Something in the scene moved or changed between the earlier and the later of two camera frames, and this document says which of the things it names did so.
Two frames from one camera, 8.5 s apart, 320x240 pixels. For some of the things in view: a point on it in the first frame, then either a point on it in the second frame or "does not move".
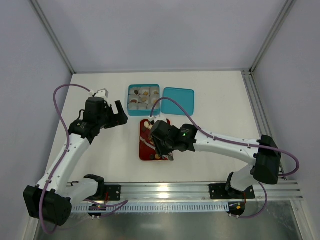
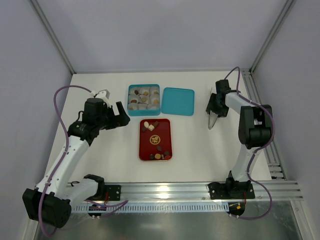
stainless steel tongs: (147, 143) -> (212, 118)
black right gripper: (163, 146) -> (216, 107)
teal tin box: (141, 98) does not move
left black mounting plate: (114, 192) does not move
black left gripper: (114, 117) does not move
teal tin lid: (185, 97) does not move
